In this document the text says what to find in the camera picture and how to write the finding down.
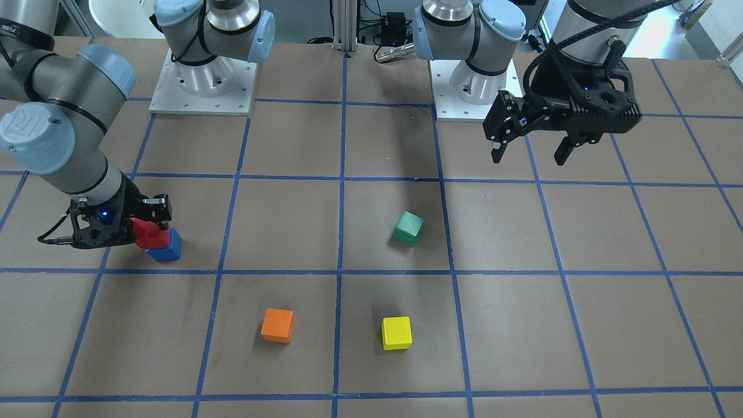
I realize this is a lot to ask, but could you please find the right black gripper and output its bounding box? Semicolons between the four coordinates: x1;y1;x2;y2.
67;175;172;250

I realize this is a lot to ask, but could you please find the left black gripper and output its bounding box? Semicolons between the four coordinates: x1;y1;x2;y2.
484;55;643;166

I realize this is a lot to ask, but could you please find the red wooden block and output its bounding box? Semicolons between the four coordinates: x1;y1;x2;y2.
133;218;160;250

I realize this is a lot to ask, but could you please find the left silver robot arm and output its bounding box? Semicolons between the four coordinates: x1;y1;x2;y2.
412;1;667;165

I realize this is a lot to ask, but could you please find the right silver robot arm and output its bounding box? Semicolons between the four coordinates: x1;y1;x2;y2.
1;1;175;250

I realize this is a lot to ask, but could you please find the blue wooden block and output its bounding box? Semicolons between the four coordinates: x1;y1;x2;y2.
145;228;182;262

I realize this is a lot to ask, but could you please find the green wooden block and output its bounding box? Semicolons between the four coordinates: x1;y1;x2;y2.
392;211;425;247

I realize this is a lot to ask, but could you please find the orange wooden block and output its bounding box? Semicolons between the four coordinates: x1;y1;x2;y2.
260;308;295;344

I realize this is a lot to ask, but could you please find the yellow wooden block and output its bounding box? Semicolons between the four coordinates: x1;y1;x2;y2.
381;316;412;350

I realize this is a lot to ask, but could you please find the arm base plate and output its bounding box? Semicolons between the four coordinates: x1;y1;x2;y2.
429;59;523;122
149;52;259;116

